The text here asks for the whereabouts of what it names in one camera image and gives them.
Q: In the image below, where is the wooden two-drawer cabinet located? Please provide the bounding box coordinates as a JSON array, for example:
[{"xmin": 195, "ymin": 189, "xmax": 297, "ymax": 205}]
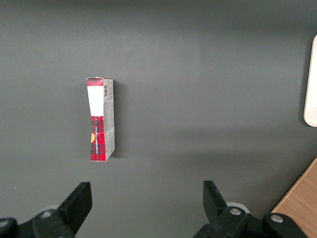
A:
[{"xmin": 270, "ymin": 157, "xmax": 317, "ymax": 238}]

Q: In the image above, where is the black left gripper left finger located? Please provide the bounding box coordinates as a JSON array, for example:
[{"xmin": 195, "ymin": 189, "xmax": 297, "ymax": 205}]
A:
[{"xmin": 57, "ymin": 181, "xmax": 93, "ymax": 235}]

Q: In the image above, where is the red plaid cardboard box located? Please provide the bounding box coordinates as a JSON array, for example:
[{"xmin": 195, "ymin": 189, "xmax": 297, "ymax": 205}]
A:
[{"xmin": 86, "ymin": 77, "xmax": 116, "ymax": 163}]

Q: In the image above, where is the beige rectangular tray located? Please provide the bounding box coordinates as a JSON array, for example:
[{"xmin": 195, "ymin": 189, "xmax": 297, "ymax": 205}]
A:
[{"xmin": 303, "ymin": 34, "xmax": 317, "ymax": 128}]

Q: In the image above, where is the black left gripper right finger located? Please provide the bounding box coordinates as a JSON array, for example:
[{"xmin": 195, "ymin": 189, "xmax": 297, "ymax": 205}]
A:
[{"xmin": 203, "ymin": 180, "xmax": 230, "ymax": 225}]

